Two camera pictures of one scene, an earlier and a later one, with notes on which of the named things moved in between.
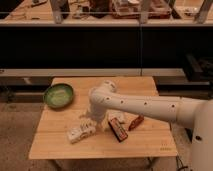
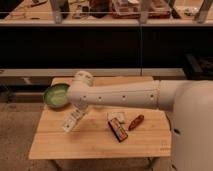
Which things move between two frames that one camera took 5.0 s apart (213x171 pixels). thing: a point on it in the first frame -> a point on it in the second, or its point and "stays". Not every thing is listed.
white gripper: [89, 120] -> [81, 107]
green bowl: [58, 96] stays
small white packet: [119, 115] stays
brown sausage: [136, 122] stays
